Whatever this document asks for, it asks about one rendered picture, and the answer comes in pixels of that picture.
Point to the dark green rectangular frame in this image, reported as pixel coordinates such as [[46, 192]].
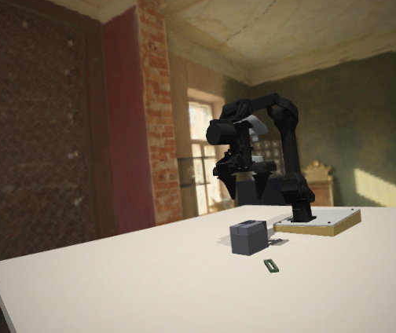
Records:
[[267, 261]]

